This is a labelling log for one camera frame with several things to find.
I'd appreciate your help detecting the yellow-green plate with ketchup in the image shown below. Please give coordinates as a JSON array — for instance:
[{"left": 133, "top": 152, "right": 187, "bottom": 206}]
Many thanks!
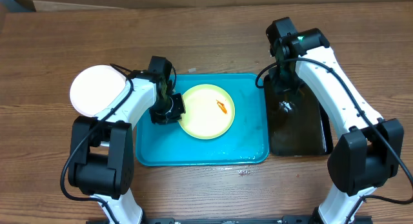
[{"left": 179, "top": 84, "right": 235, "bottom": 139}]

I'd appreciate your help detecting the turquoise plastic tray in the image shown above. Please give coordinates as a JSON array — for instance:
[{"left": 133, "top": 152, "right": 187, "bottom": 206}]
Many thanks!
[{"left": 136, "top": 73, "right": 270, "bottom": 167}]

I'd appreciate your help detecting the white plate with ketchup streak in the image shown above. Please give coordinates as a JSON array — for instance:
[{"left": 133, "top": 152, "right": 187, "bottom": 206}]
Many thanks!
[{"left": 70, "top": 65, "right": 126, "bottom": 117}]

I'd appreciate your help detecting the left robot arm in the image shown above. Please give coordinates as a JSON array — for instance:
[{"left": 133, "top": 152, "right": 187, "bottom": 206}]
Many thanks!
[{"left": 60, "top": 56, "right": 185, "bottom": 223}]

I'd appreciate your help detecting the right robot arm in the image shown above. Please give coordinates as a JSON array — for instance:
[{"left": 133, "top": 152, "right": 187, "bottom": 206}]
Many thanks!
[{"left": 256, "top": 17, "right": 406, "bottom": 223}]

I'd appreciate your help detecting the black water tray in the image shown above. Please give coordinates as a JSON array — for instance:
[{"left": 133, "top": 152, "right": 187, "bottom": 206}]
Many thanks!
[{"left": 264, "top": 76, "right": 334, "bottom": 156}]

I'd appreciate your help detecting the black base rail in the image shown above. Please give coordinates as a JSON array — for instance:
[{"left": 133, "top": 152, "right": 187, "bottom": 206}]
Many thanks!
[{"left": 86, "top": 214, "right": 374, "bottom": 224}]

